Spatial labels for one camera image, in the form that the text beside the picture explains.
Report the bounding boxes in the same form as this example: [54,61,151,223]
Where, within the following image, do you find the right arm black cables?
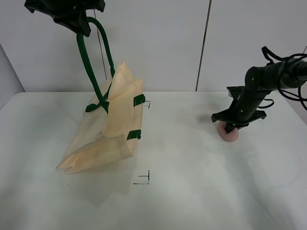
[260,46,307,110]

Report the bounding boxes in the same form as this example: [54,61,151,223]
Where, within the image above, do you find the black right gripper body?
[211,109,267,126]

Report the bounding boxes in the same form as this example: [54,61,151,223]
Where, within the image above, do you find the pink peach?
[217,121,238,142]

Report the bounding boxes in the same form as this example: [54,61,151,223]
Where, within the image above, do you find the white linen bag green handles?
[57,17,146,173]

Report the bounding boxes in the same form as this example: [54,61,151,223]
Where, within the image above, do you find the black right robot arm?
[211,58,307,133]

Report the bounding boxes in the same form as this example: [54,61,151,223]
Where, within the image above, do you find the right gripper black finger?
[225,122,237,134]

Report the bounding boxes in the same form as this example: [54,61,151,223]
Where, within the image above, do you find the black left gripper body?
[24,0,106,37]

